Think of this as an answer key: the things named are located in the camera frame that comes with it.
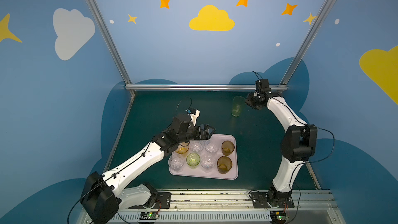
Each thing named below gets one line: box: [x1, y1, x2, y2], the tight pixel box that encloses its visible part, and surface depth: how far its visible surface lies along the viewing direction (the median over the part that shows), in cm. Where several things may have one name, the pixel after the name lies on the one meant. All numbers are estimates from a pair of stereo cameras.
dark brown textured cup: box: [217, 156, 233, 175], surface depth 82 cm
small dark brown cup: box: [221, 140, 235, 157], surface depth 90 cm
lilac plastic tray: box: [168, 133, 239, 180], surface depth 86 cm
